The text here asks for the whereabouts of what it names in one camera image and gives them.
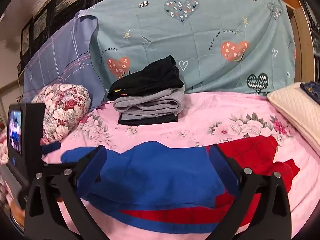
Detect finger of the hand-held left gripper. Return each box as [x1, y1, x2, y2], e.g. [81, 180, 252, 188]
[41, 141, 62, 156]

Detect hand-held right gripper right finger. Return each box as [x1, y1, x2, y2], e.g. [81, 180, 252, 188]
[208, 144, 292, 240]

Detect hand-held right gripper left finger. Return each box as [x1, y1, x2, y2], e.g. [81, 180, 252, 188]
[24, 144, 110, 240]

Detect red and blue sweater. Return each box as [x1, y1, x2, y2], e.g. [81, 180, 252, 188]
[61, 135, 300, 234]

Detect folded dark pants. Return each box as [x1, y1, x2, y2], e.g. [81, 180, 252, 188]
[117, 114, 178, 125]

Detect folded grey pants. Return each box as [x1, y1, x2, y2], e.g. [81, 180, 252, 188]
[114, 85, 185, 118]

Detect folded black pants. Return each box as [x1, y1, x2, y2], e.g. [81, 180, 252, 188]
[107, 55, 185, 100]

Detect red floral pillow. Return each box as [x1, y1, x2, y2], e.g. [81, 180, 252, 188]
[31, 83, 91, 145]

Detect pink floral blanket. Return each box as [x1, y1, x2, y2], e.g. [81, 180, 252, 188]
[41, 90, 320, 240]

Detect cream quilted pillow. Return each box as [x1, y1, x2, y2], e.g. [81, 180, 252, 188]
[266, 81, 320, 155]

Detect blue denim garment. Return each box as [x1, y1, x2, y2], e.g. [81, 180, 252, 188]
[300, 81, 320, 100]

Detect teal heart print sheet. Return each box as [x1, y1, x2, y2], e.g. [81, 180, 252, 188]
[77, 0, 297, 98]

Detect dark framed picture wall panel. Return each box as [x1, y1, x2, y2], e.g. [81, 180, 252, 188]
[17, 0, 137, 77]

